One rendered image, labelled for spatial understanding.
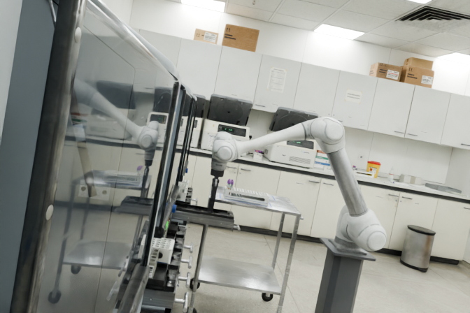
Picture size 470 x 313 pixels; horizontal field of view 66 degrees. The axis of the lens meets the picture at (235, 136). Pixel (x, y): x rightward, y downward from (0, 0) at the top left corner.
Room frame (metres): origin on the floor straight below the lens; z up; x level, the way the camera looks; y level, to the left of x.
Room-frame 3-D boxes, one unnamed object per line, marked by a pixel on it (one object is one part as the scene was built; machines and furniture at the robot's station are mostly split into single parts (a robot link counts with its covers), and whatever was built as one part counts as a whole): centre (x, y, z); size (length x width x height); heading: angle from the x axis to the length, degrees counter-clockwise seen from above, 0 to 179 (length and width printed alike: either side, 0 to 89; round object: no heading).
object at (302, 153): (4.65, -0.72, 1.25); 0.62 x 0.56 x 0.69; 5
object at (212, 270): (2.49, -0.20, 0.41); 0.67 x 0.46 x 0.82; 93
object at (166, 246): (1.24, 0.29, 0.83); 0.30 x 0.10 x 0.06; 95
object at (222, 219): (1.95, 0.24, 0.78); 0.73 x 0.14 x 0.09; 95
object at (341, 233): (2.14, -0.79, 0.87); 0.18 x 0.16 x 0.22; 7
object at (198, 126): (4.52, 0.71, 1.22); 0.62 x 0.56 x 0.64; 3
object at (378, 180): (4.65, -0.77, 0.89); 4.75 x 0.65 x 0.03; 95
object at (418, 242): (4.24, -2.38, 0.23); 0.38 x 0.31 x 0.46; 5
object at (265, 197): (2.37, -0.14, 0.85); 0.30 x 0.10 x 0.06; 93
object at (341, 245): (2.17, -0.78, 0.73); 0.22 x 0.18 x 0.06; 5
